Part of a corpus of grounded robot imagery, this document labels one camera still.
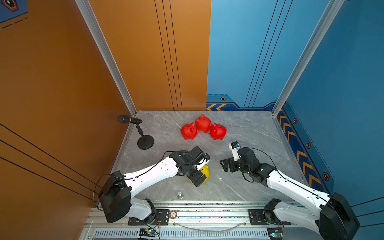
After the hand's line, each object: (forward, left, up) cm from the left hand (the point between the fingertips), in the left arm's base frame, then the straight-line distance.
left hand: (198, 173), depth 80 cm
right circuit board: (-25, -37, -10) cm, 46 cm away
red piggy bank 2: (+35, -3, 0) cm, 35 cm away
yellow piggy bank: (+1, -3, 0) cm, 3 cm away
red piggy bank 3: (+27, -12, +1) cm, 30 cm away
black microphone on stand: (+24, +36, -8) cm, 44 cm away
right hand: (+7, -16, +1) cm, 18 cm away
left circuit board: (-26, +25, -10) cm, 37 cm away
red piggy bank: (+27, +7, +1) cm, 28 cm away
